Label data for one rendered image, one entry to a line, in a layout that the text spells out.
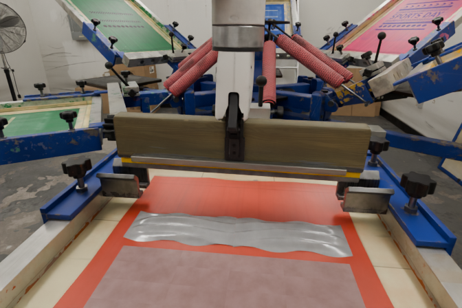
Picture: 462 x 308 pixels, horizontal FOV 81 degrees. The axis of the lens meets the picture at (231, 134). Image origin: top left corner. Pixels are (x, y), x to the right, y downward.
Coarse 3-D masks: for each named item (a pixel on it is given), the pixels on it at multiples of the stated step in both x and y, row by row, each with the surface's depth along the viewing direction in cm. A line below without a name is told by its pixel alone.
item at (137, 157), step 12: (132, 156) 45; (144, 156) 45; (156, 156) 45; (168, 156) 45; (180, 156) 45; (240, 168) 44; (252, 168) 43; (264, 168) 43; (276, 168) 43; (288, 168) 43; (300, 168) 42; (312, 168) 42; (324, 168) 42; (336, 168) 42
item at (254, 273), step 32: (256, 192) 57; (288, 192) 57; (320, 192) 57; (320, 224) 47; (352, 224) 47; (256, 256) 40; (288, 256) 40; (320, 256) 40; (352, 256) 40; (256, 288) 35; (288, 288) 35; (320, 288) 35; (352, 288) 35
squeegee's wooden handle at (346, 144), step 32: (128, 128) 45; (160, 128) 44; (192, 128) 44; (224, 128) 43; (256, 128) 42; (288, 128) 42; (320, 128) 41; (352, 128) 41; (256, 160) 44; (288, 160) 44; (320, 160) 43; (352, 160) 42
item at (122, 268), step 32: (160, 192) 57; (192, 192) 57; (224, 192) 57; (128, 224) 47; (96, 256) 40; (128, 256) 40; (160, 256) 40; (192, 256) 40; (224, 256) 40; (96, 288) 35; (128, 288) 35; (160, 288) 35; (192, 288) 35; (224, 288) 35
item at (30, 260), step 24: (384, 216) 47; (48, 240) 39; (72, 240) 43; (408, 240) 39; (0, 264) 35; (24, 264) 35; (48, 264) 38; (408, 264) 39; (432, 264) 35; (456, 264) 35; (0, 288) 32; (24, 288) 34; (432, 288) 34; (456, 288) 32
